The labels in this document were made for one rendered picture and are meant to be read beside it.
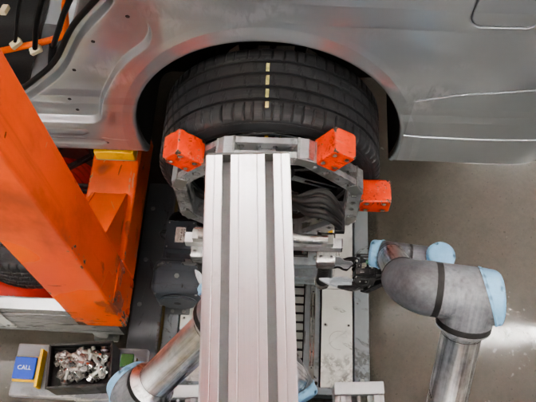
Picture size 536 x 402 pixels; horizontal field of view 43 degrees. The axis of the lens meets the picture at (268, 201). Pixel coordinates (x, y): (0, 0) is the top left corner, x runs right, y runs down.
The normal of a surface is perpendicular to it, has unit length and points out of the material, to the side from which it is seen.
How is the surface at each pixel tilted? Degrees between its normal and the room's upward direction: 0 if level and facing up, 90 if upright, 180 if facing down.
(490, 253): 0
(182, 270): 0
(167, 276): 0
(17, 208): 90
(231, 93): 17
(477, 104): 90
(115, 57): 90
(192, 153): 45
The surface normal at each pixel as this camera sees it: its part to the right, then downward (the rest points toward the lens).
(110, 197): 0.02, -0.88
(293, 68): 0.18, -0.43
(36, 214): -0.05, 0.90
